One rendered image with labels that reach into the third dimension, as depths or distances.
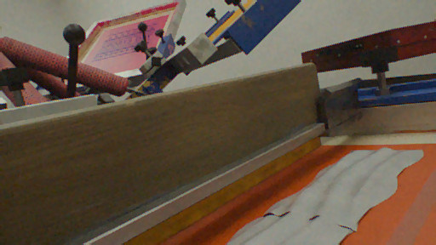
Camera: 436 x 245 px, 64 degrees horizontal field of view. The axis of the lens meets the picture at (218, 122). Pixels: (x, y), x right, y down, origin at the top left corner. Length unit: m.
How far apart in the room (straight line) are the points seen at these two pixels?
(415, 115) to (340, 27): 1.93
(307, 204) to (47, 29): 4.67
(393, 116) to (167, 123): 0.31
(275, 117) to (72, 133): 0.19
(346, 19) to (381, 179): 2.08
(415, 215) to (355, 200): 0.04
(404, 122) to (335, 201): 0.23
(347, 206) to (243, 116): 0.10
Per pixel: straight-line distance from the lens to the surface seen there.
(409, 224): 0.24
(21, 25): 4.75
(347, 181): 0.30
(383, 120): 0.48
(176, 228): 0.25
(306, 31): 2.46
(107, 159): 0.21
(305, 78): 0.38
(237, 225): 0.26
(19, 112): 0.49
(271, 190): 0.32
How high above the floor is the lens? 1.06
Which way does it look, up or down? 7 degrees down
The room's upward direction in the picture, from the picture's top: 11 degrees counter-clockwise
